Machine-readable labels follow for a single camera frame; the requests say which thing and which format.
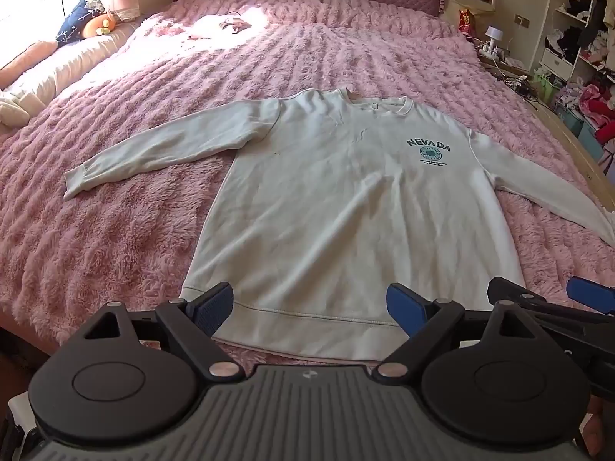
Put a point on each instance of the white printed sweatshirt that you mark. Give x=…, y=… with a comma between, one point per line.
x=312, y=201

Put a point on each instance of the red snack bag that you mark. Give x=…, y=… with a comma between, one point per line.
x=467, y=21

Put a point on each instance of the wooden bedside table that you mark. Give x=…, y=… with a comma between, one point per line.
x=516, y=65

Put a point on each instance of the wooden bed frame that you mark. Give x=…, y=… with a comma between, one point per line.
x=562, y=144

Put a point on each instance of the green storage bin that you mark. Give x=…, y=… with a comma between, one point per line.
x=545, y=86

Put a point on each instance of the peach bolster pillow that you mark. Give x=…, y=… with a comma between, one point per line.
x=29, y=60

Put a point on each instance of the teal storage box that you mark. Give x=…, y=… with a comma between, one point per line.
x=574, y=120

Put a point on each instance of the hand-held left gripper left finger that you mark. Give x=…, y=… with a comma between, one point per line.
x=218, y=305

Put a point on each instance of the small brown cloth item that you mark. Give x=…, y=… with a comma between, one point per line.
x=235, y=23

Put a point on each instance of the wall socket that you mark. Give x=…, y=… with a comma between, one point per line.
x=522, y=20

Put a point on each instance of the white power strip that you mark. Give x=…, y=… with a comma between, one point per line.
x=492, y=50

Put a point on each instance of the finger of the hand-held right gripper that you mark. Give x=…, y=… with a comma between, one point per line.
x=591, y=292
x=543, y=302

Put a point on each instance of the white plush cloth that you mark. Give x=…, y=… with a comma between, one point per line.
x=14, y=110

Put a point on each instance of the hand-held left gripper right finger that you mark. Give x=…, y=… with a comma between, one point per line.
x=406, y=305

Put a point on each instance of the white open shelf unit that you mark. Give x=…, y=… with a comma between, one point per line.
x=571, y=19

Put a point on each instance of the pile of pink clothes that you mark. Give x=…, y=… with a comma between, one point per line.
x=596, y=103

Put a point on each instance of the orange plush toy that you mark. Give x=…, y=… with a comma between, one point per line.
x=93, y=26

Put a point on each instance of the cream bedding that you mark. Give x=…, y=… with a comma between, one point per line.
x=72, y=57

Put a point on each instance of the pink fluffy blanket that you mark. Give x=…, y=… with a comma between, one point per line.
x=120, y=230

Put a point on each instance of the white table lamp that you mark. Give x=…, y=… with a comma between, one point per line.
x=493, y=33

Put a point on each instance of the navy floral pillow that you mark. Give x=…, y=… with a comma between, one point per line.
x=74, y=21

